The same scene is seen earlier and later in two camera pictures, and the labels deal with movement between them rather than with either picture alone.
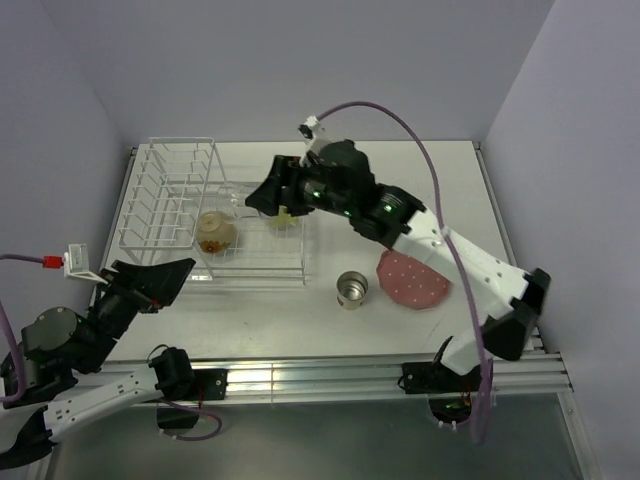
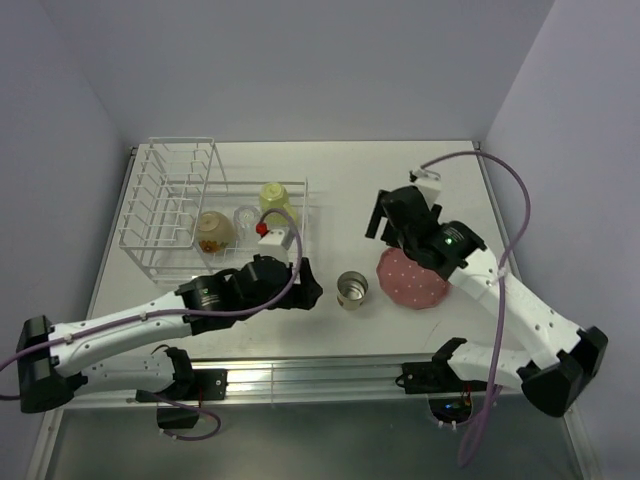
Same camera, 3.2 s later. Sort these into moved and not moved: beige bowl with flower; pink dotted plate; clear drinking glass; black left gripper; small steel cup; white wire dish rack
Moved: black left gripper; clear drinking glass
Not moved: beige bowl with flower; white wire dish rack; pink dotted plate; small steel cup
